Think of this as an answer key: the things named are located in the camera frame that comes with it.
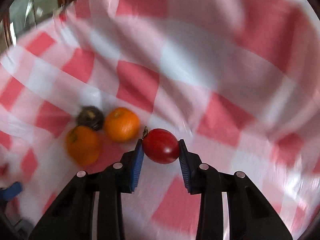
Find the red white checkered tablecloth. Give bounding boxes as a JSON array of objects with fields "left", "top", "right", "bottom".
[{"left": 0, "top": 0, "right": 320, "bottom": 240}]

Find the small orange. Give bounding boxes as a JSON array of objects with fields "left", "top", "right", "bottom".
[{"left": 65, "top": 126, "right": 102, "bottom": 166}]

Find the red cherry tomato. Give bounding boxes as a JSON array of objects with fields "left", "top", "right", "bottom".
[{"left": 141, "top": 127, "right": 180, "bottom": 165}]

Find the split dark purple fruit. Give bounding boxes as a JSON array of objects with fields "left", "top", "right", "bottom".
[{"left": 76, "top": 106, "right": 105, "bottom": 132}]

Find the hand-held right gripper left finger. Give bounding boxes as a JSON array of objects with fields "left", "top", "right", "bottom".
[{"left": 29, "top": 139, "right": 145, "bottom": 240}]

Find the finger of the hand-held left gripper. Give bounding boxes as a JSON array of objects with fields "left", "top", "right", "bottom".
[{"left": 0, "top": 181, "right": 23, "bottom": 203}]

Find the large orange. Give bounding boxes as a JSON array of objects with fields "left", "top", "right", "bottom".
[{"left": 104, "top": 107, "right": 140, "bottom": 142}]

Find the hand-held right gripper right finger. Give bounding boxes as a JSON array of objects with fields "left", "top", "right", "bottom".
[{"left": 178, "top": 139, "right": 293, "bottom": 240}]

